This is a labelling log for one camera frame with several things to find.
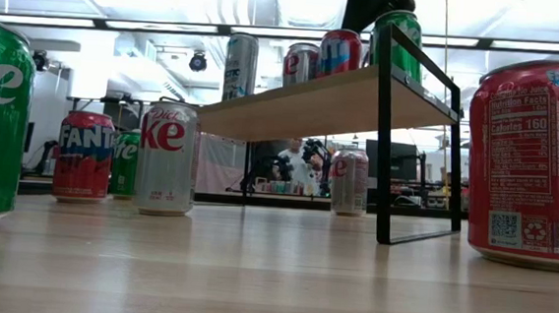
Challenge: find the red Fanta can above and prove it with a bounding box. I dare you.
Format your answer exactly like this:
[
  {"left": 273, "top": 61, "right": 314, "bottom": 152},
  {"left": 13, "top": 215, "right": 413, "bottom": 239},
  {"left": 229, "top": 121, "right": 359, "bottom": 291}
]
[
  {"left": 50, "top": 108, "right": 118, "bottom": 207},
  {"left": 458, "top": 53, "right": 559, "bottom": 273},
  {"left": 316, "top": 28, "right": 366, "bottom": 83}
]

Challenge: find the black metal table frame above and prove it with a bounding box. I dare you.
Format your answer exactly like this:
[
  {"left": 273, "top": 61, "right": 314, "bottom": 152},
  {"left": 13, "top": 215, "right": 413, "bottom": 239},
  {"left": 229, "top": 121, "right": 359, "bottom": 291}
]
[{"left": 18, "top": 177, "right": 465, "bottom": 224}]

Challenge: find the white curtain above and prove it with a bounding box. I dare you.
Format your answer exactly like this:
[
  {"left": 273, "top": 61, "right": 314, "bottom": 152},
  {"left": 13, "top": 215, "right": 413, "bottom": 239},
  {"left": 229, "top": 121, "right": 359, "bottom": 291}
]
[{"left": 195, "top": 131, "right": 253, "bottom": 198}]

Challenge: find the white blue Celsius can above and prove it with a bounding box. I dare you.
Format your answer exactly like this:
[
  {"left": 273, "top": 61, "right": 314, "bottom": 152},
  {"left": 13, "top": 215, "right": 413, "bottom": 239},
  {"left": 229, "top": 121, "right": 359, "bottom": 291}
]
[{"left": 220, "top": 31, "right": 261, "bottom": 104}]

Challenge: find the black computer monitor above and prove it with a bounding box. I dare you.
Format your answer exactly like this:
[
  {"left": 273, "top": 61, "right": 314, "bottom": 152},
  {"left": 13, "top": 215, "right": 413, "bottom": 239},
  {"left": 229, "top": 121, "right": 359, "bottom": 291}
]
[{"left": 362, "top": 138, "right": 420, "bottom": 183}]

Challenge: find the black ceiling camera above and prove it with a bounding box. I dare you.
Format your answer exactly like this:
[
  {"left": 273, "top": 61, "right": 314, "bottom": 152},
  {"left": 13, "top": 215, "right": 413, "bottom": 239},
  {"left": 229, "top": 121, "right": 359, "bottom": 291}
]
[
  {"left": 188, "top": 48, "right": 209, "bottom": 74},
  {"left": 31, "top": 48, "right": 51, "bottom": 73}
]

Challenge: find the silver Diet Coke can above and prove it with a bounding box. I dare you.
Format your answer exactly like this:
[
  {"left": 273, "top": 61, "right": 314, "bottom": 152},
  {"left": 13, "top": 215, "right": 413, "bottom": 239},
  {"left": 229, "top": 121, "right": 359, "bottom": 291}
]
[
  {"left": 132, "top": 97, "right": 203, "bottom": 219},
  {"left": 281, "top": 39, "right": 321, "bottom": 90},
  {"left": 328, "top": 147, "right": 372, "bottom": 219}
]

